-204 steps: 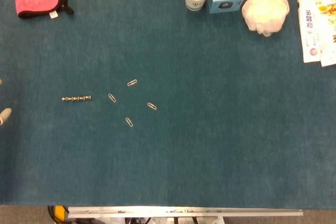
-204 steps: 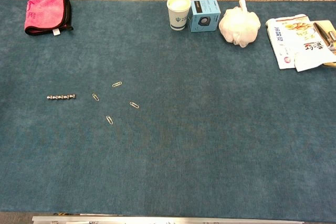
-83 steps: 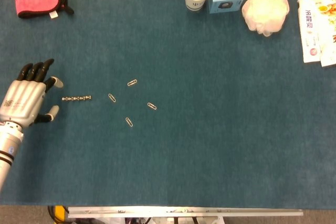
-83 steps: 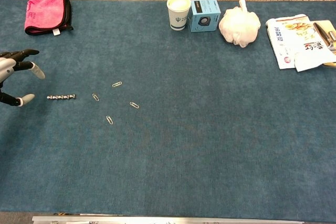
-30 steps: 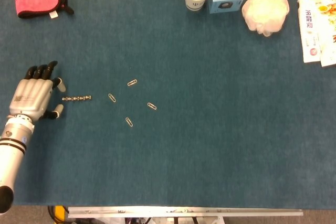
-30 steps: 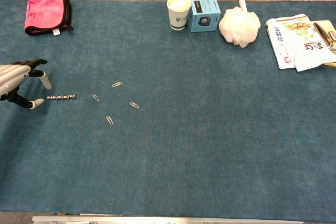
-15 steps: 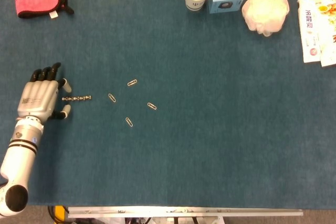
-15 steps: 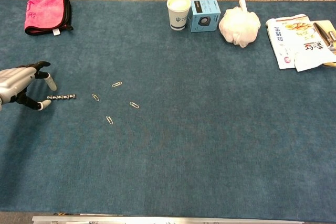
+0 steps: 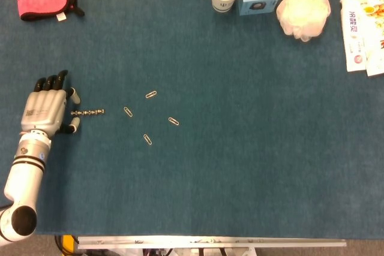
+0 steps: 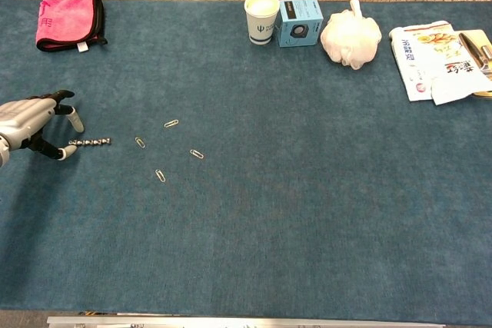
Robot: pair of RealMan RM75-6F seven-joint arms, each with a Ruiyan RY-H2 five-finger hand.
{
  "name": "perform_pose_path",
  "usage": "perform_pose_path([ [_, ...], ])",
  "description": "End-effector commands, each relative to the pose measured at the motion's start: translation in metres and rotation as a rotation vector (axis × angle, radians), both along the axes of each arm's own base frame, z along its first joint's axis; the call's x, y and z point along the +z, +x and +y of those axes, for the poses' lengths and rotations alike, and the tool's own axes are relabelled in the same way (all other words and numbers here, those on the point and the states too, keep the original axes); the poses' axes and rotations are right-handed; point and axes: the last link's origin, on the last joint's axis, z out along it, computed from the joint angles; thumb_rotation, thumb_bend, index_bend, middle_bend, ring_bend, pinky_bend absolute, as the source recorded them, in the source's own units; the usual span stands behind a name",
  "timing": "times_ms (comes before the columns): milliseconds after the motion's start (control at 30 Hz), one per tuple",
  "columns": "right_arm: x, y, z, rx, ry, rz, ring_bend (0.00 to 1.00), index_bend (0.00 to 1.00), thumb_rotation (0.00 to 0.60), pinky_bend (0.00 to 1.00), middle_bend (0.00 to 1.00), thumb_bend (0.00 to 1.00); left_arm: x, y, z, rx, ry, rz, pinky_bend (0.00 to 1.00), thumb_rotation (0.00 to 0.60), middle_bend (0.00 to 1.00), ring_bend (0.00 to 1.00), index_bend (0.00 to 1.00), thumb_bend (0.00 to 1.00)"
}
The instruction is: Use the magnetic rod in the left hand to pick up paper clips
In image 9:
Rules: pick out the white printed snack bag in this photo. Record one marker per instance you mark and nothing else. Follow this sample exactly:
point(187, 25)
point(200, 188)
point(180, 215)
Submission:
point(354, 34)

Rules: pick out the teal felt table cover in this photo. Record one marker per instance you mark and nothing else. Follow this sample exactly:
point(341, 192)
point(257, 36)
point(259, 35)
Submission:
point(225, 163)

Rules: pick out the silver magnetic bead rod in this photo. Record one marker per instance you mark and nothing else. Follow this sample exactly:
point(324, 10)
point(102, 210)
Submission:
point(88, 112)

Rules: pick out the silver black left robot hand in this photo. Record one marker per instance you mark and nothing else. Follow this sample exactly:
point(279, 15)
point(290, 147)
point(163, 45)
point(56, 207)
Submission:
point(43, 112)

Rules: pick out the paperclip bottom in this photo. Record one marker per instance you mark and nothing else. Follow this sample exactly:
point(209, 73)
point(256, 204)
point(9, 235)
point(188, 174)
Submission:
point(147, 139)

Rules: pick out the white mesh bath pouf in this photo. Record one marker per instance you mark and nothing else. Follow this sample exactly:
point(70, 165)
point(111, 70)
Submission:
point(303, 13)

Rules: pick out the white bag with red print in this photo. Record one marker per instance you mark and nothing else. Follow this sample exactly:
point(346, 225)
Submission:
point(376, 61)

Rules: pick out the paperclip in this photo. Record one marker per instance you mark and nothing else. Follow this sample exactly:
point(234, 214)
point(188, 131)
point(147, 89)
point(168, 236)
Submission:
point(147, 139)
point(128, 112)
point(173, 121)
point(151, 94)

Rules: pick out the paperclip top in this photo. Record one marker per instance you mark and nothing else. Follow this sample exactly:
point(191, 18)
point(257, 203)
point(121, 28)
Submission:
point(151, 94)

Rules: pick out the aluminium profile rail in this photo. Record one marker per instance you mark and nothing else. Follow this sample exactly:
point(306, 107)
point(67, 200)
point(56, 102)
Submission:
point(210, 242)

